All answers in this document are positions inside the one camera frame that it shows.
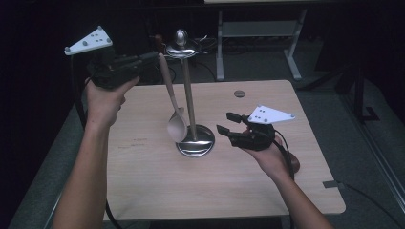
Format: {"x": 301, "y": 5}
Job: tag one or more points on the beige ladle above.
{"x": 177, "y": 127}

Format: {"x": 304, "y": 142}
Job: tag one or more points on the aluminium floor rail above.
{"x": 375, "y": 152}
{"x": 52, "y": 213}

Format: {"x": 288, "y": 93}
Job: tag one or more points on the brown wooden spoon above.
{"x": 295, "y": 163}

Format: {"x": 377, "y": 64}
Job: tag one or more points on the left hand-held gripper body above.
{"x": 108, "y": 71}

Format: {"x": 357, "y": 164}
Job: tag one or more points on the person's right hand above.
{"x": 272, "y": 160}

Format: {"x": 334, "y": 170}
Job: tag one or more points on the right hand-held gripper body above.
{"x": 254, "y": 136}

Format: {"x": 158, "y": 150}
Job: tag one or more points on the steel utensil stand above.
{"x": 190, "y": 95}

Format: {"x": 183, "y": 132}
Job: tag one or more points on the black metal stand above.
{"x": 359, "y": 98}

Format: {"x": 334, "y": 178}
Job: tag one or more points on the person's left hand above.
{"x": 105, "y": 101}

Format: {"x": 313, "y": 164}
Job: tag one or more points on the grey round table grommet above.
{"x": 239, "y": 93}

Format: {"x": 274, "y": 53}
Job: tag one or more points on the white desk frame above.
{"x": 258, "y": 29}

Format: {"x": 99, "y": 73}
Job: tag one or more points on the grey tape strip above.
{"x": 331, "y": 184}

